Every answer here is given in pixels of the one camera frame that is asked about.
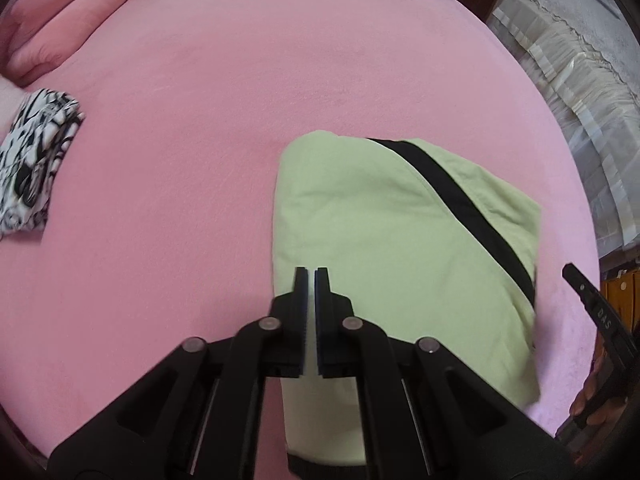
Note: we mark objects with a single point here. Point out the green and black hooded jacket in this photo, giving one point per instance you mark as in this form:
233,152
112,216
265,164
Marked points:
375,220

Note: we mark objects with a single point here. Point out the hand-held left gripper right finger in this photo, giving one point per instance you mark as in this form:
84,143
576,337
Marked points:
322,330

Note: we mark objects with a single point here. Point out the wooden drawer cabinet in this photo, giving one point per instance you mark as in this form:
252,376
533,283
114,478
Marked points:
625,295

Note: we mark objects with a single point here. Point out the person's right hand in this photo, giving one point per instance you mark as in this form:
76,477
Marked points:
590,390

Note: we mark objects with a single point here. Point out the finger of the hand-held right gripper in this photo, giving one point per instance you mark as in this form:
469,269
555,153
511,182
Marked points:
582,287

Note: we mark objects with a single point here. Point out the pink bed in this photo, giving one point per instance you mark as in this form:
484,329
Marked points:
225,85

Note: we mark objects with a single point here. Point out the black and white patterned cloth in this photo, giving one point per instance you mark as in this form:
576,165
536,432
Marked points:
35,160

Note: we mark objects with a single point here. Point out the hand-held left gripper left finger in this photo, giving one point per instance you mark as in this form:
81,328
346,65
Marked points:
300,320

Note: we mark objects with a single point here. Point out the pink folded quilt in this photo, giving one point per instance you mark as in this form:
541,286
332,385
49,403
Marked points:
75,25

